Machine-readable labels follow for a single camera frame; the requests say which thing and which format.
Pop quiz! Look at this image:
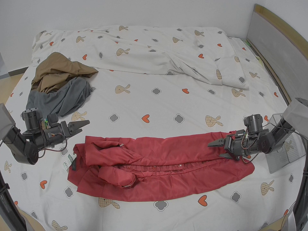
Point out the bed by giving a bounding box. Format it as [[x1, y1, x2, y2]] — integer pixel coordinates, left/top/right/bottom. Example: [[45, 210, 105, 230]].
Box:
[[0, 4, 308, 231]]

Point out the brown garment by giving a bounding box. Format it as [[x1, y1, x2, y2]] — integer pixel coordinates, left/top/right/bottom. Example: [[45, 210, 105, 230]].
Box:
[[31, 52, 99, 94]]

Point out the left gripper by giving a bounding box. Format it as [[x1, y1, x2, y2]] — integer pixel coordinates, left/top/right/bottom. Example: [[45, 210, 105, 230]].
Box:
[[44, 120, 90, 147]]

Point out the red shirt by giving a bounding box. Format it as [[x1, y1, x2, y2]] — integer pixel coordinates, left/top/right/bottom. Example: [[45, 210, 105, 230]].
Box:
[[62, 132, 255, 202]]

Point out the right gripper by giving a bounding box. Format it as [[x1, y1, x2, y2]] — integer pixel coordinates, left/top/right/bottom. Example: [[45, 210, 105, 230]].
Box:
[[207, 134, 247, 161]]

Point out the grey garment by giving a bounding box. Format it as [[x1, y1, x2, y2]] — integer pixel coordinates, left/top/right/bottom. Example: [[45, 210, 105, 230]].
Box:
[[26, 77, 92, 118]]

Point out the white printed quilt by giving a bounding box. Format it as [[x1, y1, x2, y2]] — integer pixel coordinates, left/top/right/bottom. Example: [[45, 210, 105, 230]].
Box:
[[32, 26, 249, 89]]

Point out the clear plastic box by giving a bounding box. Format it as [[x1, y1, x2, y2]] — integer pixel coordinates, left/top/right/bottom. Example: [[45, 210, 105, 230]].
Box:
[[267, 113, 308, 174]]

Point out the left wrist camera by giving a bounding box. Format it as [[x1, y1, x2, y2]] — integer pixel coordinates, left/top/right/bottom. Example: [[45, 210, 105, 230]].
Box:
[[46, 114, 60, 127]]

